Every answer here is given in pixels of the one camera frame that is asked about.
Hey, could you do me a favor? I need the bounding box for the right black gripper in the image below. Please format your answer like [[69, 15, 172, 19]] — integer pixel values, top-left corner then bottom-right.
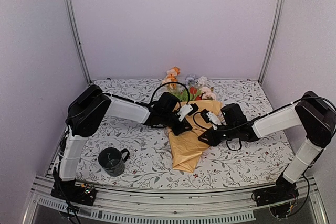
[[198, 124, 238, 147]]

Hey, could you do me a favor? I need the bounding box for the yellow wrapping paper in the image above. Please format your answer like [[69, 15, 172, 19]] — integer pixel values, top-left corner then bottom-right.
[[167, 113, 212, 173]]

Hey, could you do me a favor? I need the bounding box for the pink rose fake stem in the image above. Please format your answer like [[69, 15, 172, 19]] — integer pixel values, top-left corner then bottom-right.
[[197, 76, 217, 101]]

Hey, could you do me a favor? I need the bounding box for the orange wrapping paper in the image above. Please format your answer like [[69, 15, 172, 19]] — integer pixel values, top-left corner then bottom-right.
[[189, 86, 202, 101]]

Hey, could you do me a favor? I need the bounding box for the cream rose fake stem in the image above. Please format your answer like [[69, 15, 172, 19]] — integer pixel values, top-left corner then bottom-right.
[[160, 68, 181, 90]]

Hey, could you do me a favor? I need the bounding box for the orange fake flower stem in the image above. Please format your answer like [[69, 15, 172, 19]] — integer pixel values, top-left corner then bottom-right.
[[167, 66, 181, 90]]

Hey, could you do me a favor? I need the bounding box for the blue fake flower stem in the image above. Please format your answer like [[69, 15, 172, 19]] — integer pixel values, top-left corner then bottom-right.
[[185, 74, 197, 86]]

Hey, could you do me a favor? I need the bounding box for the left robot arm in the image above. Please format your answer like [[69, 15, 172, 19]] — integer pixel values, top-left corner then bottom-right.
[[53, 84, 198, 200]]

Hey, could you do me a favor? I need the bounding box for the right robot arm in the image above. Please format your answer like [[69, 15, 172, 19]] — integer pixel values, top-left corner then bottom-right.
[[198, 91, 335, 201]]

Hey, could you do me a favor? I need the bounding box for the green leafy fake stem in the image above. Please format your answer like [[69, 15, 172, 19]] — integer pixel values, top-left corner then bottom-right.
[[174, 89, 191, 101]]

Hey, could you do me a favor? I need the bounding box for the floral patterned tablecloth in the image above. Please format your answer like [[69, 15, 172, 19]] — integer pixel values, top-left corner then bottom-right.
[[76, 79, 294, 190]]

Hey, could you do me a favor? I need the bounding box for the black mug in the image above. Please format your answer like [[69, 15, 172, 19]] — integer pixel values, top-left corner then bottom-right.
[[98, 147, 130, 177]]

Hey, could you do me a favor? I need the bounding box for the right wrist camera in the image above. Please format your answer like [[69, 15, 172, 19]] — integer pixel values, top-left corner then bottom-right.
[[201, 103, 247, 132]]

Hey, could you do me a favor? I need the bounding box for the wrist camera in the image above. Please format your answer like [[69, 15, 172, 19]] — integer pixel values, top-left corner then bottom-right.
[[201, 103, 247, 132], [153, 92, 200, 122]]

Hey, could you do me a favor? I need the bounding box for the black camera cable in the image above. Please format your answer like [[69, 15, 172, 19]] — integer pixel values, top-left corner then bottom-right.
[[151, 81, 191, 104]]

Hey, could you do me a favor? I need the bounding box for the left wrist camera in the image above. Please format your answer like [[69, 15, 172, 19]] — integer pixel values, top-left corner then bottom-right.
[[153, 92, 200, 122]]

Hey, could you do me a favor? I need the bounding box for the front aluminium rail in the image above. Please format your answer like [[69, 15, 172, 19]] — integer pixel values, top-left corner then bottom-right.
[[23, 176, 331, 223]]

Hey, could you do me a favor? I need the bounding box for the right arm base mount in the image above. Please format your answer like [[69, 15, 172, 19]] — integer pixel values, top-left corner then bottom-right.
[[251, 174, 310, 220]]

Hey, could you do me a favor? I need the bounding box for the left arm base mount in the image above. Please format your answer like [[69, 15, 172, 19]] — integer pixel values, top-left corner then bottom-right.
[[50, 173, 97, 206]]

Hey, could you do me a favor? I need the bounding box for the right metal frame post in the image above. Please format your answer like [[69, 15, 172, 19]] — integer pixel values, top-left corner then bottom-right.
[[258, 0, 285, 85]]

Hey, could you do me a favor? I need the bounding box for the metal frame post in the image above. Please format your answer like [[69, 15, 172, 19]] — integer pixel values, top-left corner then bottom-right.
[[258, 0, 285, 85], [64, 0, 92, 84]]

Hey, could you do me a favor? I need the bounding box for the left metal frame post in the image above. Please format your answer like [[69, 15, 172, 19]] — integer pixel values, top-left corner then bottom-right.
[[64, 0, 92, 84]]

